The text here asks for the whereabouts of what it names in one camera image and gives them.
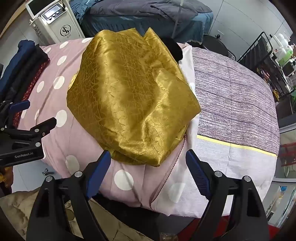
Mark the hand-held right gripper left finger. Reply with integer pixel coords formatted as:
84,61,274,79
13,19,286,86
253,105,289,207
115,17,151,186
26,150,112,241

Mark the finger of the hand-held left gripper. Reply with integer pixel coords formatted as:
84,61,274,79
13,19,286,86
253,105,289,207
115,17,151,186
5,117,57,146
0,100,31,129

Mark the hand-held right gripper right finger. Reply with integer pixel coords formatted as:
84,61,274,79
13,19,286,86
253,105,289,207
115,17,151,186
185,149,270,241

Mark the gold satin jacket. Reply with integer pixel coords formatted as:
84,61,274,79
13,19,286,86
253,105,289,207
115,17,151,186
67,27,201,167

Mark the pink polka dot blanket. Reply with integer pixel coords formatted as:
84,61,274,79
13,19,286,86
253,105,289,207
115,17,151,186
13,37,232,218

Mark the black folded garment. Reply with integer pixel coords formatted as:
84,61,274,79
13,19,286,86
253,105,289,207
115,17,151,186
6,48,50,103

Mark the navy folded garment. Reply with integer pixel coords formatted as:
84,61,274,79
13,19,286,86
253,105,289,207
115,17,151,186
0,40,40,94

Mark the beige crumpled cloth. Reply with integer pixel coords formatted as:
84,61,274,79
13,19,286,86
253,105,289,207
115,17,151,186
0,189,159,241

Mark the grey striped bedsheet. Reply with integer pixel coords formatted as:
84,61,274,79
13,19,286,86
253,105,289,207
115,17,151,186
191,47,281,180

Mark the white wheeled machine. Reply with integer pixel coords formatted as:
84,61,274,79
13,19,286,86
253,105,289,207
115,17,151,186
25,0,85,45

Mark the glass display cabinet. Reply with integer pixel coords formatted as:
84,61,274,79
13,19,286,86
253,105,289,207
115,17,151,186
265,123,296,222

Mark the black round stool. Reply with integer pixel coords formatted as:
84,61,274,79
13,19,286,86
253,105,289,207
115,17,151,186
203,35,236,59

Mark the black metal rack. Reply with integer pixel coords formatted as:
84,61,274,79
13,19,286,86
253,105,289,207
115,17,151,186
237,31,296,98

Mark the green plastic container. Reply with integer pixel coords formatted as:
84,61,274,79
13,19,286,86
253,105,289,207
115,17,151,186
277,49,295,68

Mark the teal bed cover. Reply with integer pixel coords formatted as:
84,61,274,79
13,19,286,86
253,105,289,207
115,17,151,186
70,0,213,40

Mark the dark grey blanket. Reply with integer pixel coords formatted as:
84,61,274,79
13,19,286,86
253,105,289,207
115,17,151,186
90,0,212,26

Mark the white plastic jug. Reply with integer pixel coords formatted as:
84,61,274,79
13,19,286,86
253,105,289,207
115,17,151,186
274,34,290,51

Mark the grey pole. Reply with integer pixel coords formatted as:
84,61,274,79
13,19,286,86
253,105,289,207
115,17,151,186
174,0,184,38

